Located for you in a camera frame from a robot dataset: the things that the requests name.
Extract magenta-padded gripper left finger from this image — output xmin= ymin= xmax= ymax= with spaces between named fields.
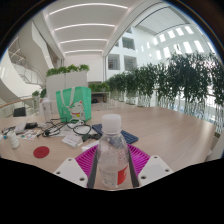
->
xmin=53 ymin=146 xmax=99 ymax=190

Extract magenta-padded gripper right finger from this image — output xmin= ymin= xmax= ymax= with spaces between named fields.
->
xmin=127 ymin=143 xmax=174 ymax=188

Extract clear white-capped water bottle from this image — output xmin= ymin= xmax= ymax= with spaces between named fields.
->
xmin=96 ymin=113 xmax=130 ymax=190

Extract white printed packet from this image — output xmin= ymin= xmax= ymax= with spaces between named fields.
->
xmin=61 ymin=133 xmax=84 ymax=148

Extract flat round red coaster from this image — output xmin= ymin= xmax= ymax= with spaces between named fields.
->
xmin=32 ymin=145 xmax=51 ymax=159

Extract colourful sticker sheet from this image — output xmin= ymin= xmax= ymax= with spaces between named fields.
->
xmin=16 ymin=129 xmax=43 ymax=141

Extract black wallet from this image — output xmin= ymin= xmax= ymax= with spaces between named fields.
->
xmin=24 ymin=122 xmax=38 ymax=130

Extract tall clear shaker bottle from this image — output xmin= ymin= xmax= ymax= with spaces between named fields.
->
xmin=41 ymin=97 xmax=54 ymax=124

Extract green cat-print tote bag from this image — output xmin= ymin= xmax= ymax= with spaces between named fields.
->
xmin=55 ymin=86 xmax=93 ymax=123

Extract white chair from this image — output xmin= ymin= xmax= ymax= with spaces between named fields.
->
xmin=206 ymin=133 xmax=224 ymax=163

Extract planter shelf with greenery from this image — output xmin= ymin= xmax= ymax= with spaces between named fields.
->
xmin=88 ymin=82 xmax=111 ymax=104

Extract white cabinet with plants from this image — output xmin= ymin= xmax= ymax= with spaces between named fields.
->
xmin=45 ymin=64 xmax=90 ymax=101

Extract row of green plants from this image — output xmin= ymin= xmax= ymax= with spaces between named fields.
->
xmin=104 ymin=51 xmax=224 ymax=134

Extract ceiling light strips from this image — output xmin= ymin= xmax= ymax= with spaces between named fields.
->
xmin=48 ymin=2 xmax=129 ymax=54

